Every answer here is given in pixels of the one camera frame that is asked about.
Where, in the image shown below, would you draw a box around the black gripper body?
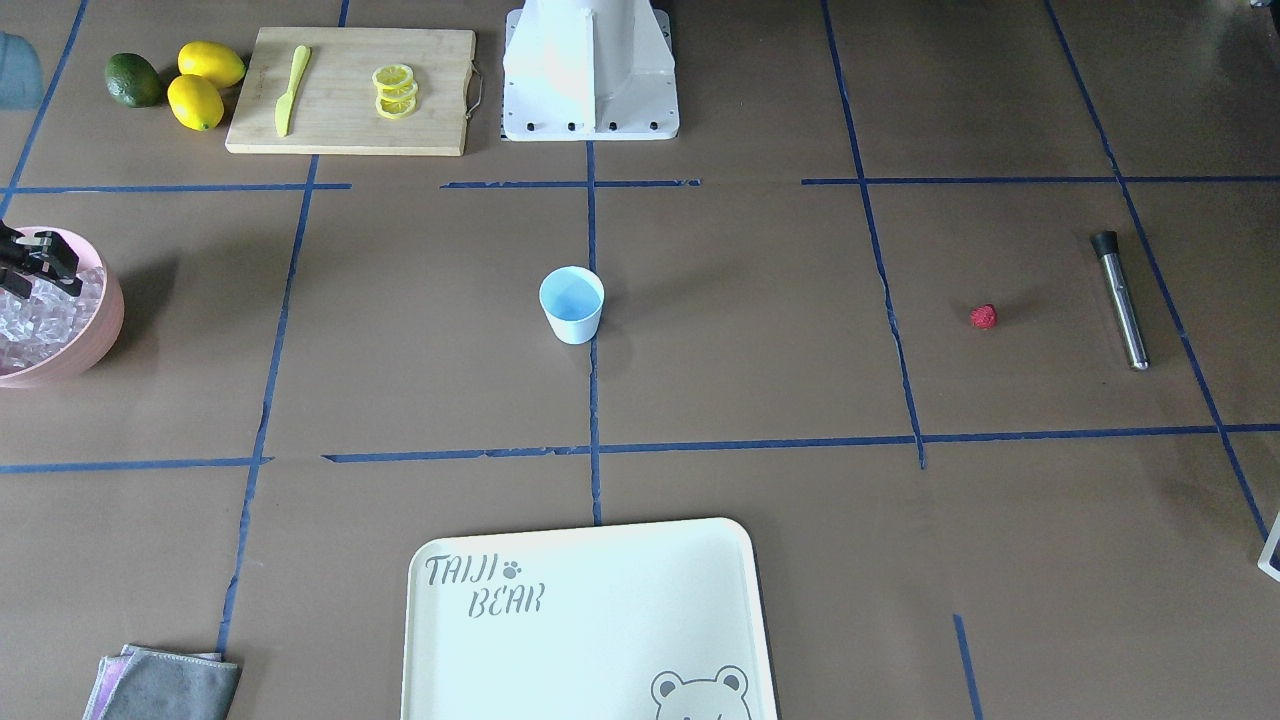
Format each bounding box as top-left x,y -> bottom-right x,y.
1,222 -> 83,299

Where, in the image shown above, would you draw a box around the ice cubes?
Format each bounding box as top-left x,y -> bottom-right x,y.
1,266 -> 105,375

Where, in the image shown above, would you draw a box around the red strawberry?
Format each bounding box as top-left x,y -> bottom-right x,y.
969,304 -> 998,331

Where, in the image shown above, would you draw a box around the steel muddler black tip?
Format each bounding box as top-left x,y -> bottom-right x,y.
1091,231 -> 1151,372

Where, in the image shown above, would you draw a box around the light blue plastic cup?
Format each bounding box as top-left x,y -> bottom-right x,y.
538,266 -> 605,345

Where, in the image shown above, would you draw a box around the pink bowl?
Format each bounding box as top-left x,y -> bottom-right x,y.
3,225 -> 124,389

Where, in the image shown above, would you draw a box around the green avocado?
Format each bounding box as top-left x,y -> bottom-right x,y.
104,53 -> 164,109

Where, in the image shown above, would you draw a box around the yellow lemon near board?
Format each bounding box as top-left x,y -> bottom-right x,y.
166,74 -> 225,132

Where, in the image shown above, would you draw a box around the yellow lemon far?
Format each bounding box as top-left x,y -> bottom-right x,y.
177,41 -> 247,90

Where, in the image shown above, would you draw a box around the yellow plastic knife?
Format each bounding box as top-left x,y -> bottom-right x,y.
274,45 -> 312,138

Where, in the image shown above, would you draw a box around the wooden cutting board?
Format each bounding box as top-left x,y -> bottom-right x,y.
225,27 -> 476,158

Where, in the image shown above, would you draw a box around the lemon slices stack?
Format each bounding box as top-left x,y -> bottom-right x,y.
372,63 -> 419,120

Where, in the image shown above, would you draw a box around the grey folded cloth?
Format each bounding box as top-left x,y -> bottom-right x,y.
82,644 -> 241,719

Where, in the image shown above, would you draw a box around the cream bear tray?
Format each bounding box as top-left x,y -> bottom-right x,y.
399,518 -> 780,719

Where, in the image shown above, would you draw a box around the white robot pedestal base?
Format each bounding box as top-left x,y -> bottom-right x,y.
502,1 -> 681,142

